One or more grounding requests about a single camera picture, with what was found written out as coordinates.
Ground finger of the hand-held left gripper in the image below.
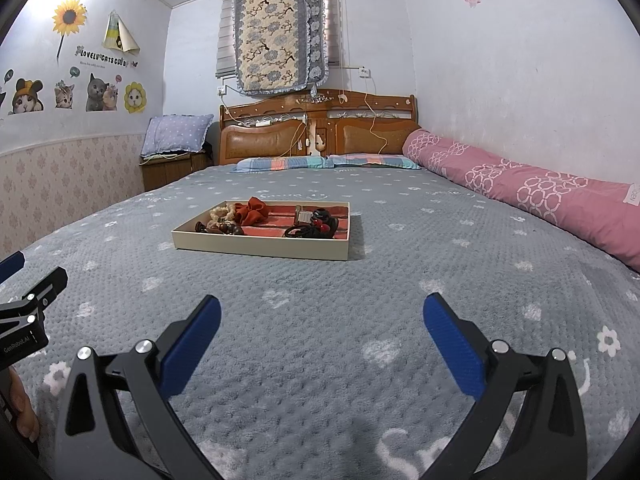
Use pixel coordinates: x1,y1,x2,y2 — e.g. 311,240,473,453
0,251,26,286
0,266,69,335

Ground beige tray with brick lining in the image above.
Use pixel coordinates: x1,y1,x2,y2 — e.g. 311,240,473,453
171,200,352,262

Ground orange cable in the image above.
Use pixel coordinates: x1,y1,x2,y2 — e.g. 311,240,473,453
280,120,307,159

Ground grey cats wall sticker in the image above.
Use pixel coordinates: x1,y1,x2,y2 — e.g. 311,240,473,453
85,72,121,112

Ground peeling paper wall poster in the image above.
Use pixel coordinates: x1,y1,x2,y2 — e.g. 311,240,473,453
103,10,142,56

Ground hanging floral quilt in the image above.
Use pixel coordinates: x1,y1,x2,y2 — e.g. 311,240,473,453
232,0,331,95

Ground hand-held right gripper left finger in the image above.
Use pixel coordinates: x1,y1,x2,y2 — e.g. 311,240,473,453
52,295,222,480

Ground plaid pillow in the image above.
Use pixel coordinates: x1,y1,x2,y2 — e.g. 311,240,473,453
327,153,422,170
236,156,333,173

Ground white charging cable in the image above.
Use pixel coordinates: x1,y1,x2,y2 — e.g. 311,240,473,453
362,77,389,154

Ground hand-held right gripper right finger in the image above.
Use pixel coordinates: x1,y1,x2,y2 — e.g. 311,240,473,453
422,292,588,480

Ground wooden bed headboard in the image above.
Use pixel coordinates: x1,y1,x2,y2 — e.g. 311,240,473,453
218,89,422,167

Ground black hair tie red beads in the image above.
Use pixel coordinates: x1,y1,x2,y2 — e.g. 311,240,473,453
310,207,341,234

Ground lettering wall sticker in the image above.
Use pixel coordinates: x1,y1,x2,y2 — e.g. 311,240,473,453
75,45,138,69

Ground tabby kitten wall sticker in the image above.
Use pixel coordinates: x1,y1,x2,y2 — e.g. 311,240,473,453
54,80,76,110

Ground cream scrunchie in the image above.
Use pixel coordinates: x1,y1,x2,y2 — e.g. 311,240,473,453
207,203,239,228

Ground flower cat wall sticker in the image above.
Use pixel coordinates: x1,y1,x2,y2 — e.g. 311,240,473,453
123,82,149,113

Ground red scrunchie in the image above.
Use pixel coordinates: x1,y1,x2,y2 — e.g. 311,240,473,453
232,197,270,229

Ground pink rolled quilt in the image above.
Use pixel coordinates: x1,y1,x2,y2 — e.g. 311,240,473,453
402,129,640,273

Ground grey flower print blanket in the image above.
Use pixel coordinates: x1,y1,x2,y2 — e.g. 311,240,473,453
0,165,640,480

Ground person's left hand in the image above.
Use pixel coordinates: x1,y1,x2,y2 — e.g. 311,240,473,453
7,373,41,443

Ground sunflower wall sticker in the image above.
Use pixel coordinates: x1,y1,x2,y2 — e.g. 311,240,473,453
52,0,88,66

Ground purple dotted pillow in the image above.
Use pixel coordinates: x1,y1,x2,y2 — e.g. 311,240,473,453
140,114,215,158

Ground hat cat wall sticker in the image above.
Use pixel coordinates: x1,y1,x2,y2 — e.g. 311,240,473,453
11,78,45,114

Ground wooden nightstand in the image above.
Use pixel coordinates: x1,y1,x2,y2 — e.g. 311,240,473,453
139,152,210,192

